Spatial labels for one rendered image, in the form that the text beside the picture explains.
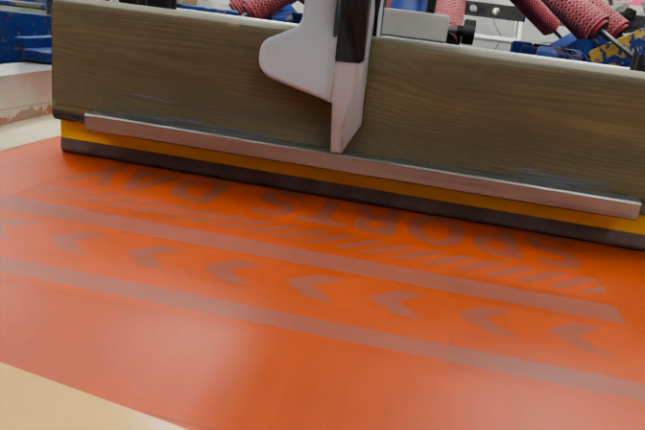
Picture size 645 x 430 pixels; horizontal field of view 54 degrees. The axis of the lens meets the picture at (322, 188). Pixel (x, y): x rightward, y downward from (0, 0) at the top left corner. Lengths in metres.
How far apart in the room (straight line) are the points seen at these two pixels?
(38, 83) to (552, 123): 0.39
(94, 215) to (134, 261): 0.06
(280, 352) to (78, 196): 0.18
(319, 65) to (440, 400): 0.20
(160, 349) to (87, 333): 0.03
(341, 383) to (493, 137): 0.20
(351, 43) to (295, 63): 0.04
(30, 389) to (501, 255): 0.23
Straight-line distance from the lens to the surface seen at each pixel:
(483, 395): 0.22
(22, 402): 0.20
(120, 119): 0.40
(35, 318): 0.24
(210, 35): 0.39
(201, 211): 0.35
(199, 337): 0.23
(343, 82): 0.34
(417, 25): 0.89
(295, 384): 0.21
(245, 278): 0.27
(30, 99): 0.56
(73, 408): 0.19
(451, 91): 0.36
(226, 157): 0.40
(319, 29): 0.35
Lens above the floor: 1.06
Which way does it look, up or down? 16 degrees down
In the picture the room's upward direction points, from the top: 7 degrees clockwise
